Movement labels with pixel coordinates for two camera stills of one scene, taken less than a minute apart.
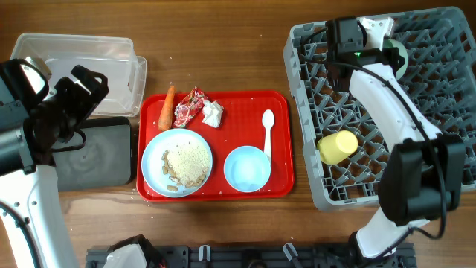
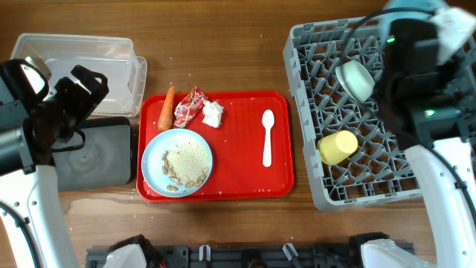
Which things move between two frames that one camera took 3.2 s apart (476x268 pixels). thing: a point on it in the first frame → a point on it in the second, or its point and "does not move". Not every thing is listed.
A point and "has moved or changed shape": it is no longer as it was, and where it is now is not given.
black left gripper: [69, 100] does not move
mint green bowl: [402, 52] has moved or changed shape
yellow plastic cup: [337, 147] does not move
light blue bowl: [247, 169] → [393, 10]
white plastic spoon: [268, 119] does not move
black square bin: [107, 160] does not move
